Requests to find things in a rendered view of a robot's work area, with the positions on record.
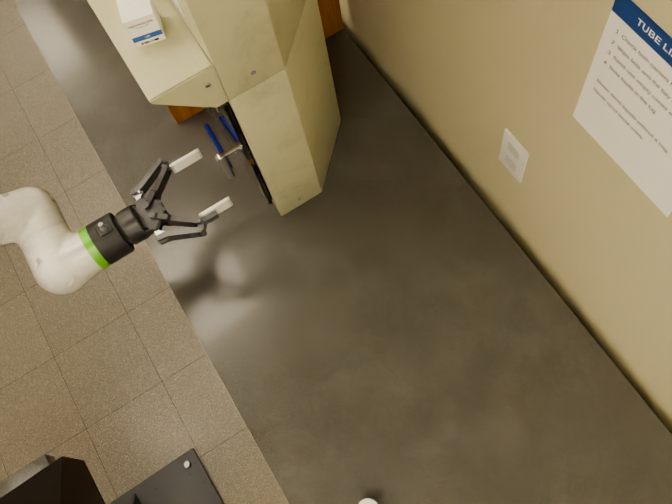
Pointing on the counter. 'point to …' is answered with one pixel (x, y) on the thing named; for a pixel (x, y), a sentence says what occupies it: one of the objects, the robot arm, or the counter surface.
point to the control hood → (165, 59)
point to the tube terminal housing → (274, 86)
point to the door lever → (226, 160)
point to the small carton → (141, 21)
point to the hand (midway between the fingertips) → (210, 178)
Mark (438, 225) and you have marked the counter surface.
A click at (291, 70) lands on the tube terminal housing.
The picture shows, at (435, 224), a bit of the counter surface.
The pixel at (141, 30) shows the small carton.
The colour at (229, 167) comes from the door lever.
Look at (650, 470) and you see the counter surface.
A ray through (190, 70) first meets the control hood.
